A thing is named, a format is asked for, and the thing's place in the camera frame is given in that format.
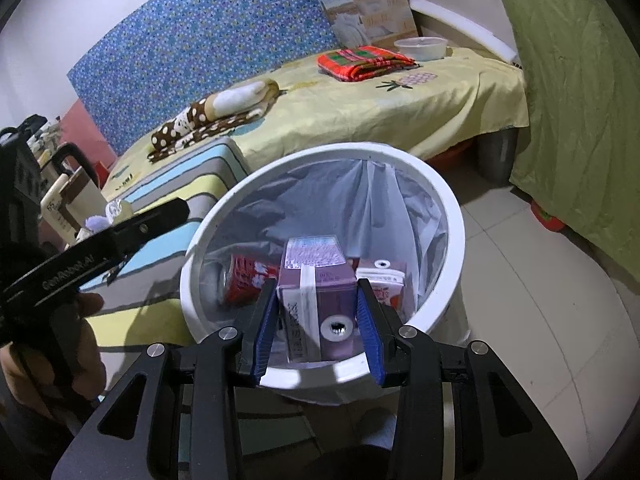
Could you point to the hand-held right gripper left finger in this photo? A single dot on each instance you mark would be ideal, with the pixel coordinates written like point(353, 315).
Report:
point(265, 330)

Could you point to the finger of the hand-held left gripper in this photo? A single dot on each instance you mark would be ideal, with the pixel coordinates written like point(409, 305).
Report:
point(125, 237)

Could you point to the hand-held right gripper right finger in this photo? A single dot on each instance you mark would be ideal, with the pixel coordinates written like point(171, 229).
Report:
point(370, 330)

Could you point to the small pink drink carton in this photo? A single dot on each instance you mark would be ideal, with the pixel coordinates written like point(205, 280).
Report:
point(385, 285)

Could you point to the purple drink carton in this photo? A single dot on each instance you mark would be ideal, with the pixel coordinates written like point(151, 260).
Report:
point(310, 310)

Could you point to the red drink can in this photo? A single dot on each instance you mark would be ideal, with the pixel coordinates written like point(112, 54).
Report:
point(245, 280)

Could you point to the white round trash bin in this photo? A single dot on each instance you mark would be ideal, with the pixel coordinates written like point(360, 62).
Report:
point(325, 152)

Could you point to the person's left hand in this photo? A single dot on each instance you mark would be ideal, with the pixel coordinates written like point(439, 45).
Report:
point(30, 380)

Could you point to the white foam net sleeve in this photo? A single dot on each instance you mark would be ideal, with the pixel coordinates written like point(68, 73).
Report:
point(119, 208)

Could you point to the white lavender cloth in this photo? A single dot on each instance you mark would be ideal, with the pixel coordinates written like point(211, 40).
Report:
point(95, 224)

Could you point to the cream steel electric kettle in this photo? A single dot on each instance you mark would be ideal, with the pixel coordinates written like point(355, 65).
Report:
point(52, 207)

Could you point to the translucent bin liner bag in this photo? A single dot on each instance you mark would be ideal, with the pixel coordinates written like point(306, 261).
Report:
point(325, 200)

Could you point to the brown polka dot blanket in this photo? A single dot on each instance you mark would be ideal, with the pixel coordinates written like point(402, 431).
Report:
point(200, 115)

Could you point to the red basin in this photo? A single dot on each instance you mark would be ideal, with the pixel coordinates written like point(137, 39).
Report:
point(450, 154)

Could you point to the red plastic object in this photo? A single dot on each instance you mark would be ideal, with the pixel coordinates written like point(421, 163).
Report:
point(547, 217)

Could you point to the blue floral headboard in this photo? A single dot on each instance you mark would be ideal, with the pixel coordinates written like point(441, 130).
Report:
point(200, 35)

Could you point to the grey bed leg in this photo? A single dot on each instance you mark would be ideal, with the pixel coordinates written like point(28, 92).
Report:
point(497, 155)

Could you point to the yellow pineapple bed sheet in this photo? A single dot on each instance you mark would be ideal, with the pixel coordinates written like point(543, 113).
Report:
point(350, 110)

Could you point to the red plaid cloth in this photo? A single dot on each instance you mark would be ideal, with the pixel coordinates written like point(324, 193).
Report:
point(365, 62)

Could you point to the clear plastic bowl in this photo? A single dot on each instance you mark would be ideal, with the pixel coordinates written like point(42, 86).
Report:
point(420, 49)

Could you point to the green curtain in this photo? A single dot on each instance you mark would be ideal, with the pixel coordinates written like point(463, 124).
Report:
point(575, 110)

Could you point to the cardboard quilt box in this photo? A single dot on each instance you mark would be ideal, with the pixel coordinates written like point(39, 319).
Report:
point(370, 5)

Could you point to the white foam board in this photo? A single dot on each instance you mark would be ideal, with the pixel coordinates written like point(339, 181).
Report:
point(465, 15)

